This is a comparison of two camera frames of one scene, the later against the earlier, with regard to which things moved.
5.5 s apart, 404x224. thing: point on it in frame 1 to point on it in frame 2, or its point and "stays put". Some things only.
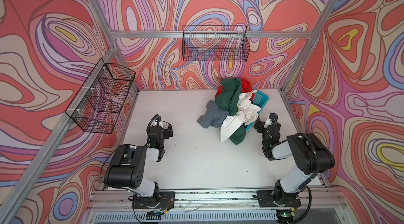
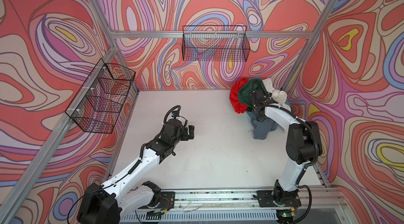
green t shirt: (227, 98) to (244, 91)
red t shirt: (246, 87) to (239, 108)
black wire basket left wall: (96, 108) stays put
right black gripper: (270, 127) to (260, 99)
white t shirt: (247, 113) to (280, 96)
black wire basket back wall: (217, 43) stays put
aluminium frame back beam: (179, 34) stays put
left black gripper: (165, 132) to (186, 136)
